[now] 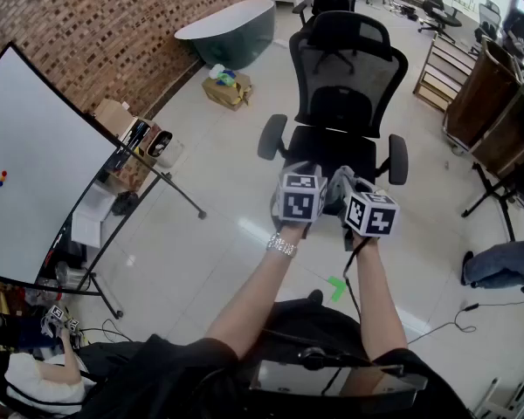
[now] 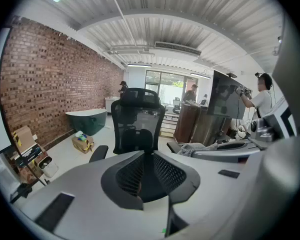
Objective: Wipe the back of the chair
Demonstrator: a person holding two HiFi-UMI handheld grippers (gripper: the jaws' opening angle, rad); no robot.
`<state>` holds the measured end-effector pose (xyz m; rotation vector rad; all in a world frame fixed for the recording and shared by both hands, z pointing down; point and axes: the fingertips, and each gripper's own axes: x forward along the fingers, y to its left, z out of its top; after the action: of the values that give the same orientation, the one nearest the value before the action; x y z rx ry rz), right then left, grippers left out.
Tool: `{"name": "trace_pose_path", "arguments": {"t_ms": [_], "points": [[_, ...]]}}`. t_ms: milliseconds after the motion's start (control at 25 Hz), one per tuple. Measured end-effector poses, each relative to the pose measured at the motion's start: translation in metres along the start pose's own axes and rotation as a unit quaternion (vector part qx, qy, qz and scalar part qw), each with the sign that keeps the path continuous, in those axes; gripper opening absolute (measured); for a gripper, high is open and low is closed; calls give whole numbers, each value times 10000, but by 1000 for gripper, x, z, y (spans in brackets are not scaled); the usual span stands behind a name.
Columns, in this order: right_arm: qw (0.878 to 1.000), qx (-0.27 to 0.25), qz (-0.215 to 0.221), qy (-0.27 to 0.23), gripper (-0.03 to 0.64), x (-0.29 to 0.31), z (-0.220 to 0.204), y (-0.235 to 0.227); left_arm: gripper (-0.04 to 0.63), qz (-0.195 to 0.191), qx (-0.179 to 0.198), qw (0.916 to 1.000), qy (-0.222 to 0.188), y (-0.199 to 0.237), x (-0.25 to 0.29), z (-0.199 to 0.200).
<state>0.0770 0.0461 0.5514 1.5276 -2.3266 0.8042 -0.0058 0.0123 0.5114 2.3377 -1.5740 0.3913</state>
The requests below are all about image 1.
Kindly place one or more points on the brown printed carton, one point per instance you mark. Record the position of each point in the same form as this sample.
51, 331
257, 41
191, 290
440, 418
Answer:
133, 166

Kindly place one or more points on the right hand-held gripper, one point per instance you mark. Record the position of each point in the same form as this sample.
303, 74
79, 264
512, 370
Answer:
375, 216

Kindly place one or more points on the taped cardboard box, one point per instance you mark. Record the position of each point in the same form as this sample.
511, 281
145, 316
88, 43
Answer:
227, 96

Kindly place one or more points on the black tripod stand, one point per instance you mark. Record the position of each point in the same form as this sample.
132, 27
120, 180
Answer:
480, 204

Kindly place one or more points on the chest-mounted glossy tablet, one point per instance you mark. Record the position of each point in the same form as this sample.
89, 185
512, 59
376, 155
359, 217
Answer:
288, 378

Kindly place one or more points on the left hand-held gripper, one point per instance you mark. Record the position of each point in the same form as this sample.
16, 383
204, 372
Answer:
294, 203

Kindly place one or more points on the person's left forearm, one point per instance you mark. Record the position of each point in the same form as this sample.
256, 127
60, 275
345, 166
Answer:
253, 295

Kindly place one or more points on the green plastic packet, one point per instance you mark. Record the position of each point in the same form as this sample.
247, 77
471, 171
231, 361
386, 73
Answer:
225, 80

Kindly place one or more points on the black bag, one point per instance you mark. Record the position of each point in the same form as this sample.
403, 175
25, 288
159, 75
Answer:
126, 203

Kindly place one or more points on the silver metal container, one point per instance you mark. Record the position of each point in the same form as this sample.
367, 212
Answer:
70, 273

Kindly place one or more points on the black mesh office chair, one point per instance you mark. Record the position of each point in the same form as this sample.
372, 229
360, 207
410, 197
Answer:
340, 107

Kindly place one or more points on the person's black shoe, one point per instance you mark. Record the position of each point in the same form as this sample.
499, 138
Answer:
315, 296

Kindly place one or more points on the white waste bin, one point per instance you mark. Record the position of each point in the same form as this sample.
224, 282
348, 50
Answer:
168, 153

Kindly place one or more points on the wooden slatted shelf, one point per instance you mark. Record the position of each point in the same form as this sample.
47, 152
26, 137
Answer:
436, 86

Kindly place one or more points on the dark wooden cabinet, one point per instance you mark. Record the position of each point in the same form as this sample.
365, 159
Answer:
484, 94

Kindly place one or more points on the dark green bathtub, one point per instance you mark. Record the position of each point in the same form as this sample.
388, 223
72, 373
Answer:
236, 33

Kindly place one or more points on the grey mesh office chair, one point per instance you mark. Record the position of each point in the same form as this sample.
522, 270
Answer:
489, 18

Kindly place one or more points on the person's black clothing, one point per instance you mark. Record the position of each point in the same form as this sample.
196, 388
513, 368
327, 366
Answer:
179, 378

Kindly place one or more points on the black printed carton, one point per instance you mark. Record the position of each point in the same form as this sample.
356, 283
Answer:
133, 135

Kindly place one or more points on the person's right forearm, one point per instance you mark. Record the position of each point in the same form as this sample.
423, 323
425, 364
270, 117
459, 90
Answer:
375, 295

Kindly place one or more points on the whiteboard on black stand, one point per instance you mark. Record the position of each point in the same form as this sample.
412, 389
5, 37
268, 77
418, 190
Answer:
35, 146

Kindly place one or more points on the white paper roll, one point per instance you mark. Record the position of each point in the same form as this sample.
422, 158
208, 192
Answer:
216, 71

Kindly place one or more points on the flat cardboard with striped tape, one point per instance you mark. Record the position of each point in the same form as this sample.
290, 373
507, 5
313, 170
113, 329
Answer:
111, 114

